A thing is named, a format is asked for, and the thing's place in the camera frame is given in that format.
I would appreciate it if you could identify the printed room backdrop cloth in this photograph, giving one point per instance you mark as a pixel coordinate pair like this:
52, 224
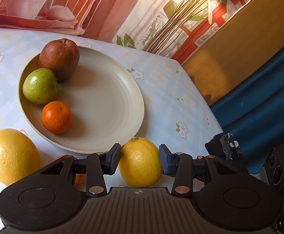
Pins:
170, 28

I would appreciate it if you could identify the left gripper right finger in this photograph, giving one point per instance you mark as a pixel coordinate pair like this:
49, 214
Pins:
179, 166

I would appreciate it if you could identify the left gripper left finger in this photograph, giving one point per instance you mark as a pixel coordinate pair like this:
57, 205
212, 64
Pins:
98, 165

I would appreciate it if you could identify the right gloved hand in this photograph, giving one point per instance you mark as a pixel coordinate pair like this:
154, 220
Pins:
223, 147

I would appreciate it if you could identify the dark brownish red apple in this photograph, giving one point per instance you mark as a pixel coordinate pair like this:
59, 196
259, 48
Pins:
61, 56

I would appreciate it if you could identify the green apple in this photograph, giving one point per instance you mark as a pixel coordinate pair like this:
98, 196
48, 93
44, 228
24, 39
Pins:
40, 86

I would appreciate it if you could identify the blue curtain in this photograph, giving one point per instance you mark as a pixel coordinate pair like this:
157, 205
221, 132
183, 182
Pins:
254, 112

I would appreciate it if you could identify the large yellow orange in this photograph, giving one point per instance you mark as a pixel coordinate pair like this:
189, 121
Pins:
19, 156

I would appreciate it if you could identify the floral checked tablecloth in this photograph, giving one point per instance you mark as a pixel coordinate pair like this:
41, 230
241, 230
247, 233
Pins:
175, 112

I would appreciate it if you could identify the yellow lemon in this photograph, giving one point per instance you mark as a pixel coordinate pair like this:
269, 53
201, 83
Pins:
139, 165

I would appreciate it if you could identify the small orange mandarin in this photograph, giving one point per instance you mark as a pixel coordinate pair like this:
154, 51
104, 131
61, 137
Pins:
56, 117

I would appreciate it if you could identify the wooden headboard panel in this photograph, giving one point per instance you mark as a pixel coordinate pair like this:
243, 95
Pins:
240, 47

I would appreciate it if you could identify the beige round plate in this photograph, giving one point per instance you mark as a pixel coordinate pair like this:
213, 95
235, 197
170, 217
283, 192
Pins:
106, 103

